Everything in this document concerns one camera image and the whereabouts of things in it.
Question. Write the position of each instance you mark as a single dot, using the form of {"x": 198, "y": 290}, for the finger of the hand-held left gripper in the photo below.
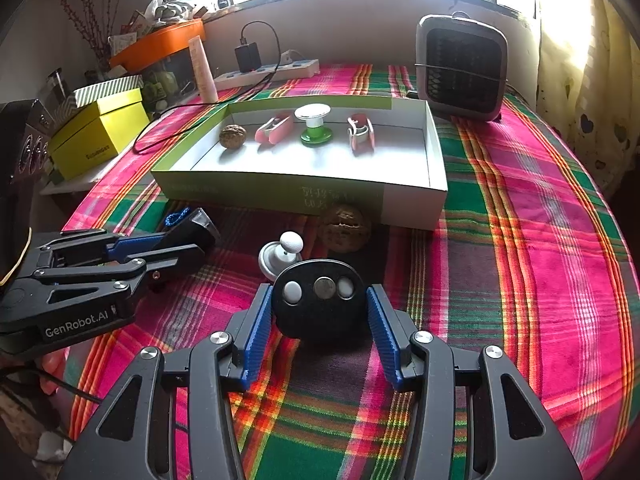
{"x": 135, "y": 247}
{"x": 170, "y": 262}

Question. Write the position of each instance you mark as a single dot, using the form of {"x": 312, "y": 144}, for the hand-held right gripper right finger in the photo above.
{"x": 382, "y": 335}

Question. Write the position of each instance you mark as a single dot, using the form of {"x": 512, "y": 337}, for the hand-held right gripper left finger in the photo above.
{"x": 257, "y": 332}

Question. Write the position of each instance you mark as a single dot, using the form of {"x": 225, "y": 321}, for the black flashlight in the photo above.
{"x": 192, "y": 232}

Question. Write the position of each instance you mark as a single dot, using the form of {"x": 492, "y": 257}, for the black oval button disc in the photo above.
{"x": 320, "y": 320}

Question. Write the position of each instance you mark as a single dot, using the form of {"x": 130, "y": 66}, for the small grey white knob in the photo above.
{"x": 272, "y": 260}

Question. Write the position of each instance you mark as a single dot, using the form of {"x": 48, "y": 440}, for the green white cardboard box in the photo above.
{"x": 240, "y": 192}

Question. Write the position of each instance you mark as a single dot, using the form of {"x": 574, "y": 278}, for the walnut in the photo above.
{"x": 234, "y": 138}
{"x": 345, "y": 232}

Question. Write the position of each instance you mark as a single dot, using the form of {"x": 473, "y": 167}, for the pink clip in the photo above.
{"x": 274, "y": 127}
{"x": 361, "y": 135}

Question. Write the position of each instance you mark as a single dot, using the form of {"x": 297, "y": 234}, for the green white suction knob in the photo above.
{"x": 312, "y": 135}

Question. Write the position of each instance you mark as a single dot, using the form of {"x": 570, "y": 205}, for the white shelf board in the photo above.
{"x": 75, "y": 182}

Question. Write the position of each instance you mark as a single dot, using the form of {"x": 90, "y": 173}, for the yellow cardboard box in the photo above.
{"x": 95, "y": 145}

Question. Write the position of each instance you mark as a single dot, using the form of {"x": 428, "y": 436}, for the pink green plaid blanket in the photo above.
{"x": 525, "y": 260}

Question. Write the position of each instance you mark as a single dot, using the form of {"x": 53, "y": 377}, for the green striped box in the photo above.
{"x": 107, "y": 87}

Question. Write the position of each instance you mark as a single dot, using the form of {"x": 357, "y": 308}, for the clear plastic bin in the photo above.
{"x": 165, "y": 82}

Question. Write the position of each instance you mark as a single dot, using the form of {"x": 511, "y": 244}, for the orange plastic bin lid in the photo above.
{"x": 160, "y": 40}

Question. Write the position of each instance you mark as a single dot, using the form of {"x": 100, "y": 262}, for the dried flower branches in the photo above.
{"x": 95, "y": 35}

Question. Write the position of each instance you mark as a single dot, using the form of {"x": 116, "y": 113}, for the black charger adapter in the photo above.
{"x": 247, "y": 57}

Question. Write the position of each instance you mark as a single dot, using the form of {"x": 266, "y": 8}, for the white power strip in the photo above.
{"x": 300, "y": 67}

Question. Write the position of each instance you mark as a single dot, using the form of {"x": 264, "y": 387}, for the white plug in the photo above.
{"x": 288, "y": 56}

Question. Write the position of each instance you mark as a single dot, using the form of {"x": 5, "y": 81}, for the grey space heater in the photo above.
{"x": 460, "y": 70}

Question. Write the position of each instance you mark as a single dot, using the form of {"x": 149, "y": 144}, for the cream heart print curtain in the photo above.
{"x": 600, "y": 85}

